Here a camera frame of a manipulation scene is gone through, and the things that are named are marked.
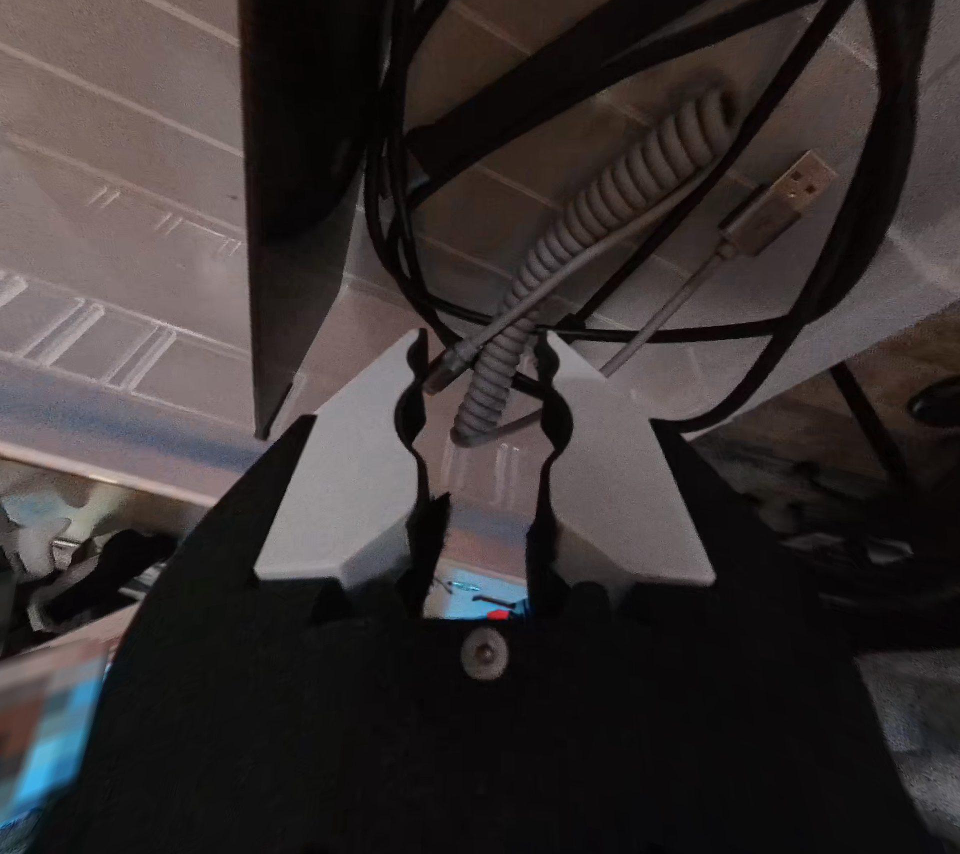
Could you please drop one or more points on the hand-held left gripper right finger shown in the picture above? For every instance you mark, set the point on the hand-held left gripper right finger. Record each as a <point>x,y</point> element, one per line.
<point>622,486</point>

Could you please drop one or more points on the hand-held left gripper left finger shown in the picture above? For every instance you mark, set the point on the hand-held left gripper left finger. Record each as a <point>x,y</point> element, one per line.
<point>337,479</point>

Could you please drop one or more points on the black office chair base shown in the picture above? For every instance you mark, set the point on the black office chair base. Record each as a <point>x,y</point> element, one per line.
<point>870,434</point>

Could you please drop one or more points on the black metal stand leg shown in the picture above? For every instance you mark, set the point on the black metal stand leg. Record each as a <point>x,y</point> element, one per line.
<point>600,36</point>

